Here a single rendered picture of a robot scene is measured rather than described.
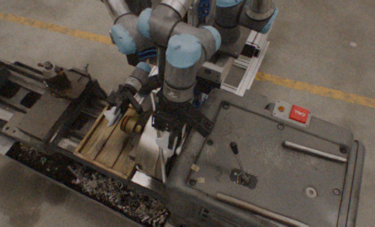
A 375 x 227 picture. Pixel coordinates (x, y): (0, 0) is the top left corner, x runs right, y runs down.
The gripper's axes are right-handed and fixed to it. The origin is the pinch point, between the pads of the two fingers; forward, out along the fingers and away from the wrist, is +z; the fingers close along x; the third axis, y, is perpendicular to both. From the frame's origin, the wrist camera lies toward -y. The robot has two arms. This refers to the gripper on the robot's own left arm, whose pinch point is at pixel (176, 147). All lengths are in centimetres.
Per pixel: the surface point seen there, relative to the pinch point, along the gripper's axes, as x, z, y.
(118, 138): -25, 42, 38
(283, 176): -11.9, 6.9, -34.1
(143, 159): -4.5, 19.7, 13.1
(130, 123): -17.9, 19.0, 27.0
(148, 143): -7.4, 13.1, 12.9
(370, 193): -118, 104, -124
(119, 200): -13, 77, 31
